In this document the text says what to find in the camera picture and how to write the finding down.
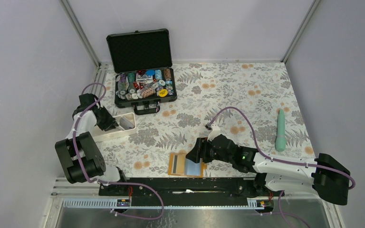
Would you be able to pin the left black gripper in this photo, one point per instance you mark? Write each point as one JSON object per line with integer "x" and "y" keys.
{"x": 110, "y": 122}

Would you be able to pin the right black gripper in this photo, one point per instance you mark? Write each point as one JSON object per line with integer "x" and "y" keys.
{"x": 200, "y": 150}

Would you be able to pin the white rectangular plastic tray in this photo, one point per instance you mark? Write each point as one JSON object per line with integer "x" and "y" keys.
{"x": 100, "y": 136}

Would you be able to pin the light blue card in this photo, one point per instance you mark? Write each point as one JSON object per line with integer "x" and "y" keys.
{"x": 192, "y": 169}

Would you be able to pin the orange leather card holder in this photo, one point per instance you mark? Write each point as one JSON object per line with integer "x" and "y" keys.
{"x": 204, "y": 166}

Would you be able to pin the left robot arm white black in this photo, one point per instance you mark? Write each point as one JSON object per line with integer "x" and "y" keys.
{"x": 79, "y": 155}

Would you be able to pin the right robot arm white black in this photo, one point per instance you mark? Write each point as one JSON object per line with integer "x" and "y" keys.
{"x": 323, "y": 176}

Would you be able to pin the floral patterned table mat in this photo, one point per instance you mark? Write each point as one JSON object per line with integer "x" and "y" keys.
{"x": 244, "y": 98}

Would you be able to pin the black poker chip case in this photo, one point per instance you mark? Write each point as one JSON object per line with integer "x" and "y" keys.
{"x": 132, "y": 55}

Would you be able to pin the mint green wand massager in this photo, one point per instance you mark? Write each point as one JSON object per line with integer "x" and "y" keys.
{"x": 280, "y": 142}

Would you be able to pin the yellow round chip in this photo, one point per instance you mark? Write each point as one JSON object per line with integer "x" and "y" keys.
{"x": 162, "y": 93}

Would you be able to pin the blue round chip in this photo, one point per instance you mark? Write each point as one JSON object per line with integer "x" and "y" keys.
{"x": 150, "y": 72}

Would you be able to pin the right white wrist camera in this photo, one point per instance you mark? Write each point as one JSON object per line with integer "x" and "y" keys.
{"x": 215, "y": 131}

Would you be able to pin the grey slotted cable duct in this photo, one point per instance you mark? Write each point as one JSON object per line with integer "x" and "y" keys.
{"x": 86, "y": 203}

